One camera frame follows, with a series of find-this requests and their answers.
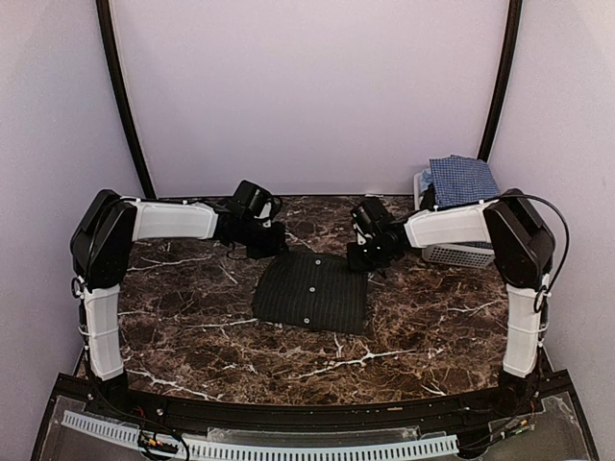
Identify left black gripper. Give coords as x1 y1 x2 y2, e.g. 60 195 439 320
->
238 217 289 259

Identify light blue shirt in basket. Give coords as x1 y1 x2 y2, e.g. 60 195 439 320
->
419 167 433 194

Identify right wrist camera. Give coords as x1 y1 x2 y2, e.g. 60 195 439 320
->
351 196 395 245

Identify right black frame post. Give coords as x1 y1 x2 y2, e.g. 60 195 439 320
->
477 0 523 162

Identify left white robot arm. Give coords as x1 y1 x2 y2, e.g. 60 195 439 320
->
69 181 288 381

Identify left black frame post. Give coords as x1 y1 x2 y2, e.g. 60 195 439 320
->
95 0 157 199

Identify black frame post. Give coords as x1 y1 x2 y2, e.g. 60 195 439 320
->
95 0 157 199
477 0 523 162

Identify black pinstriped long sleeve shirt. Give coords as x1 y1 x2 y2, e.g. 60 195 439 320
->
252 252 368 335

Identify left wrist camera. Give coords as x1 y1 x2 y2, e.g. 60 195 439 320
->
226 180 283 228

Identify white perforated plastic basket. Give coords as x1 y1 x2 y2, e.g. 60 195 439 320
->
413 173 495 269

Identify blue checkered long sleeve shirt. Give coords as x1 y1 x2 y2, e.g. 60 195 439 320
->
430 155 500 207

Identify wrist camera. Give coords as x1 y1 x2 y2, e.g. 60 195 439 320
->
226 180 283 228
351 196 395 245

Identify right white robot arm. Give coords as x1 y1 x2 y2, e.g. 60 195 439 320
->
347 189 560 378

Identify black front table rail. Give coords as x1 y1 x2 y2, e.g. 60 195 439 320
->
88 384 529 433

